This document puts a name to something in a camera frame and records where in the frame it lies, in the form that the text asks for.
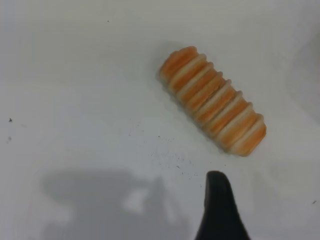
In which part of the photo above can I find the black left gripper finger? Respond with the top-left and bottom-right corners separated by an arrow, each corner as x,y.
196,170 -> 251,240

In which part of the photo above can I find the striped orange bread roll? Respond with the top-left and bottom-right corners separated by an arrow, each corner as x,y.
158,45 -> 267,158

